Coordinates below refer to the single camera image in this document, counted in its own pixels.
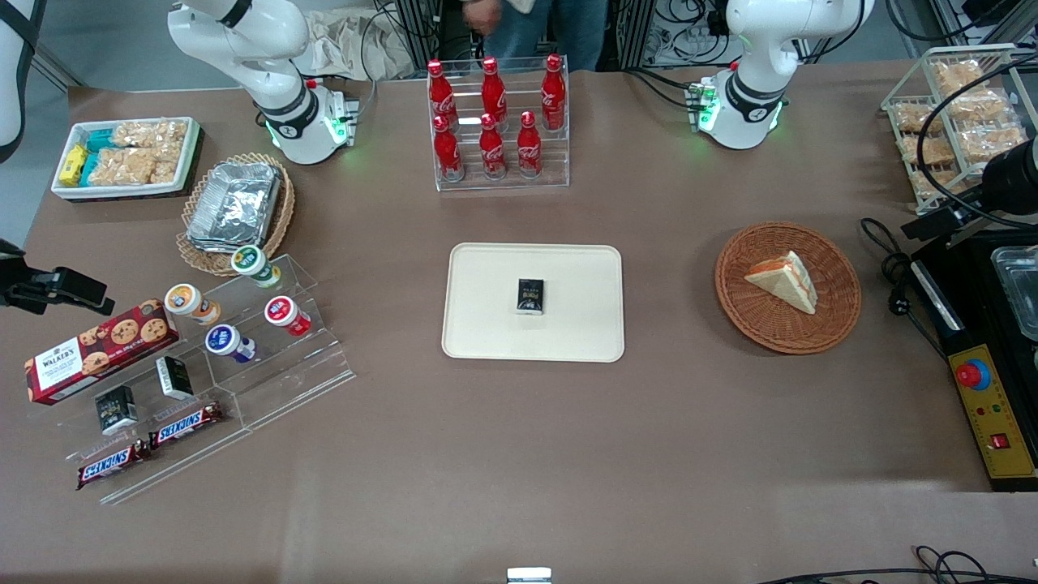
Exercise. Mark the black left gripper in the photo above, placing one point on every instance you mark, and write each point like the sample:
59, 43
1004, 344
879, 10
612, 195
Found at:
1011, 183

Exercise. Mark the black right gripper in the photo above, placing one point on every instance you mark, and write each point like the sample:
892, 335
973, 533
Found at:
24, 285

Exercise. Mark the triangle sandwich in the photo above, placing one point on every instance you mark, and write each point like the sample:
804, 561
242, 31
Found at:
782, 280

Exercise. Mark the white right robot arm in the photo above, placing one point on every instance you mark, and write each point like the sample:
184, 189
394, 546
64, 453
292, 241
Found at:
272, 57

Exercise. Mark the light scalloped wicker basket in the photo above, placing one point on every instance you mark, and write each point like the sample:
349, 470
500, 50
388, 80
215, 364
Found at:
203, 259

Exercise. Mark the round brown wicker basket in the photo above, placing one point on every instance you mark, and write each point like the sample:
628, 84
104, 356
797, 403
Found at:
778, 324

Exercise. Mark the cream rectangular tray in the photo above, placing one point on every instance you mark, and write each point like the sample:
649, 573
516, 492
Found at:
495, 324

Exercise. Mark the person's hand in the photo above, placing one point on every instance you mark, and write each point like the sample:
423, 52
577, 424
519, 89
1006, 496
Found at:
482, 15

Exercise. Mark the rice cracker pack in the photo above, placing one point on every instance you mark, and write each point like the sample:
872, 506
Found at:
991, 143
984, 105
150, 134
167, 166
122, 166
932, 183
912, 117
957, 77
929, 150

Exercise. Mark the red Walkers cookie box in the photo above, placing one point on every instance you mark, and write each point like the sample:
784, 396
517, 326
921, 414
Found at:
97, 353

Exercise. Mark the clear plastic container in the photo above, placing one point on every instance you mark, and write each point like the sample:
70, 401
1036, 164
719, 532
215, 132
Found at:
1018, 288

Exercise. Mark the yellow snack pack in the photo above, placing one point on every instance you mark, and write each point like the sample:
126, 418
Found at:
73, 165

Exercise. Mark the teal snack pack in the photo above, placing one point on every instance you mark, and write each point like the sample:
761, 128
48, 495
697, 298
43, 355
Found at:
89, 169
99, 139

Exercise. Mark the black tissue pack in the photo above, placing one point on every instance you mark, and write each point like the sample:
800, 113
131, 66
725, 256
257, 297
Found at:
116, 410
174, 377
530, 296

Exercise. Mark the orange lid yogurt cup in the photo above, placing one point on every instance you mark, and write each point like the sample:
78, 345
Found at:
186, 300

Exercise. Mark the red emergency stop button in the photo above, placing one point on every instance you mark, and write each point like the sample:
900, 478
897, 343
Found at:
972, 375

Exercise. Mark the Snickers chocolate bar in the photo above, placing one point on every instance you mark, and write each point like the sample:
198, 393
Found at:
185, 426
113, 465

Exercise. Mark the blue lid yogurt cup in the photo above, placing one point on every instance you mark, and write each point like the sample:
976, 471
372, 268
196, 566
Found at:
223, 339

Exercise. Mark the white plastic snack bin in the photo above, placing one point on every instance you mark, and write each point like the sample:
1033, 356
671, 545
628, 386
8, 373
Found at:
191, 154

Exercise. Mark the stack of foil trays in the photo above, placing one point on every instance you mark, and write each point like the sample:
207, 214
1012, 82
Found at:
235, 207

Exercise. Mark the green lid yogurt cup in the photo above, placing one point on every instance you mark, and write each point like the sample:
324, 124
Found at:
251, 262

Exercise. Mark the black yellow control box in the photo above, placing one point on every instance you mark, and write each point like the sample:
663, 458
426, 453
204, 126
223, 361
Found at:
993, 422

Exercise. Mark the red lid yogurt cup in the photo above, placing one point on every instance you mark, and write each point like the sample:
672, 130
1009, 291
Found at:
282, 311

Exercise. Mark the clear acrylic stepped stand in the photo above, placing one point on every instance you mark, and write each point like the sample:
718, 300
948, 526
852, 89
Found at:
276, 381

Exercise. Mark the crumpled beige cloth bag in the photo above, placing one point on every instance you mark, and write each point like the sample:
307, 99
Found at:
349, 45

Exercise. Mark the red cola bottle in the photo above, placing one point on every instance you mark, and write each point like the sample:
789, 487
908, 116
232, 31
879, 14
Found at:
439, 93
529, 150
553, 93
447, 154
491, 152
494, 93

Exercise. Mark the person in blue jeans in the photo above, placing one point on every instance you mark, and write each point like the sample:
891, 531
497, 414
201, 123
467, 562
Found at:
559, 28

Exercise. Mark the clear acrylic bottle stand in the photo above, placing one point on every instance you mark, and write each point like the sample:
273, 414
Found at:
507, 182

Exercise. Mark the small silver device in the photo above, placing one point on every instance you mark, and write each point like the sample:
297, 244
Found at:
529, 576

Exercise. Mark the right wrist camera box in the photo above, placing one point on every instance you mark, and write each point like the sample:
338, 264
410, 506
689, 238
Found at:
77, 290

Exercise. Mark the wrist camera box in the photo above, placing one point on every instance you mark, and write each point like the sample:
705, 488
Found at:
77, 290
937, 221

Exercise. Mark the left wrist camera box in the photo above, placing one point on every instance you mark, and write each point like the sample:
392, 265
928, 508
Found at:
937, 221

